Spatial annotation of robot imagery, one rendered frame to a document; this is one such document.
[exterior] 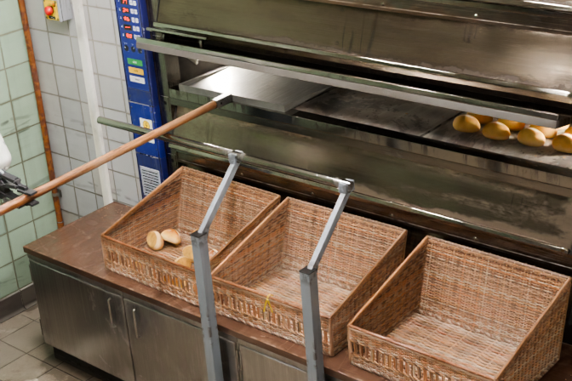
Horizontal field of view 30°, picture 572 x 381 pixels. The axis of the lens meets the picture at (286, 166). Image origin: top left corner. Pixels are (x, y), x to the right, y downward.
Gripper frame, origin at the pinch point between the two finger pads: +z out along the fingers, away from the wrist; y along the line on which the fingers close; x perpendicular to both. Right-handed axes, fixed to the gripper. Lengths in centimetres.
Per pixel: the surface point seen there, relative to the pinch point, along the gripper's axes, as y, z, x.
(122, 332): 83, -20, -45
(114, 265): 57, -25, -51
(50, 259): 61, -58, -45
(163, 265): 48, 5, -49
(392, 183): 16, 76, -98
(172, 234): 53, -19, -77
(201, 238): 23, 37, -40
